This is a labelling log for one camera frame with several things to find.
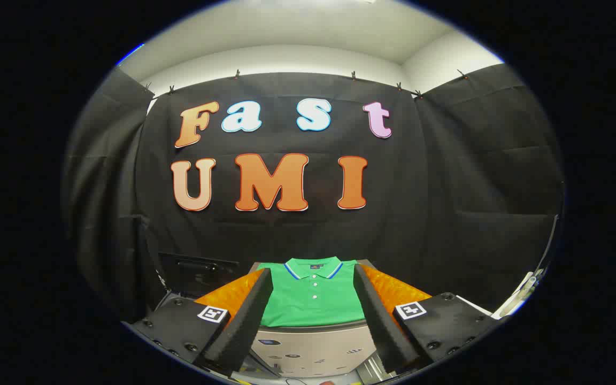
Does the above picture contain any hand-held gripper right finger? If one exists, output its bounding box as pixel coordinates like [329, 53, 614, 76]
[353, 263, 502, 375]

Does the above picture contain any green polo shirt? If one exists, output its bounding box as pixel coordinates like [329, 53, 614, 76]
[256, 257, 367, 328]

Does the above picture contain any white panel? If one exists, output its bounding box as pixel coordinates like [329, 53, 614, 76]
[455, 295, 502, 320]

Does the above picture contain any black backdrop cloth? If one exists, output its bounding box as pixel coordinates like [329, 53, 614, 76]
[62, 64, 565, 324]

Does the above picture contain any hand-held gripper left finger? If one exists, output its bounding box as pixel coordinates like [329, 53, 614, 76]
[126, 267, 275, 378]

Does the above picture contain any dark washing machine lid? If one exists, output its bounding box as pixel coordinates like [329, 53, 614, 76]
[157, 251, 241, 298]

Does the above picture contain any white plastic pipe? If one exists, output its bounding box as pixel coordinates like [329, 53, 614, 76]
[499, 269, 548, 317]

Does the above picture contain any grey cabinet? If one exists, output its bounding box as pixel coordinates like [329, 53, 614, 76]
[248, 259, 379, 378]

